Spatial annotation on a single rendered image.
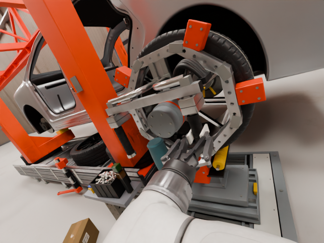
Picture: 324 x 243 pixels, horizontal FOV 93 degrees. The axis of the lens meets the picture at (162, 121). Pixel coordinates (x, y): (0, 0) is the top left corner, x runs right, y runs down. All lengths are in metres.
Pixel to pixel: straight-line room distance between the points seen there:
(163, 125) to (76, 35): 0.71
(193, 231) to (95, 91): 0.88
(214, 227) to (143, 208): 0.10
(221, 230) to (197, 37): 0.56
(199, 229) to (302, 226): 1.09
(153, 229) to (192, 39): 0.58
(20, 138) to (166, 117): 2.41
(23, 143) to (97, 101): 1.94
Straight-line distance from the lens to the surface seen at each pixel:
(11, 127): 2.79
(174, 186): 0.30
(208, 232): 0.22
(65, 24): 1.07
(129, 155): 0.71
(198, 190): 1.18
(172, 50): 0.67
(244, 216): 1.13
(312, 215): 1.34
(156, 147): 0.74
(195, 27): 0.64
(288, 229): 1.17
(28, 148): 2.80
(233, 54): 0.71
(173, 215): 0.25
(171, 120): 0.59
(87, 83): 0.98
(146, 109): 0.94
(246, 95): 0.65
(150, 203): 0.27
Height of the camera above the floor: 1.06
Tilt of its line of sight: 19 degrees down
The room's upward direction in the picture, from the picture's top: 22 degrees counter-clockwise
